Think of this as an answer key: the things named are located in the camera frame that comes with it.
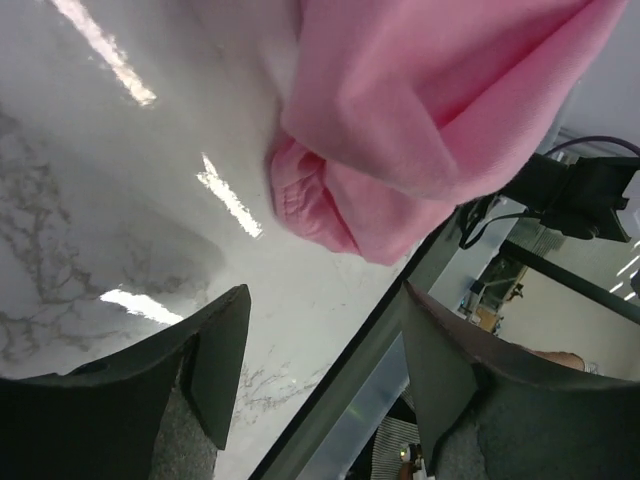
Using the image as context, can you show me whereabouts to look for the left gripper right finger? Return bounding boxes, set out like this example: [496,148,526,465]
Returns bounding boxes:
[401,284,639,479]

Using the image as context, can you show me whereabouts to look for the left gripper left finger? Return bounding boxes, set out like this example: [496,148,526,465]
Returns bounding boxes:
[1,285,251,479]

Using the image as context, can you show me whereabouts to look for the pink t shirt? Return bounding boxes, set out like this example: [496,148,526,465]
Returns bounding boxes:
[270,1,626,265]

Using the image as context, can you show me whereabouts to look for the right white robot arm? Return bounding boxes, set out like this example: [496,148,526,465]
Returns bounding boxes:
[501,154,639,243]

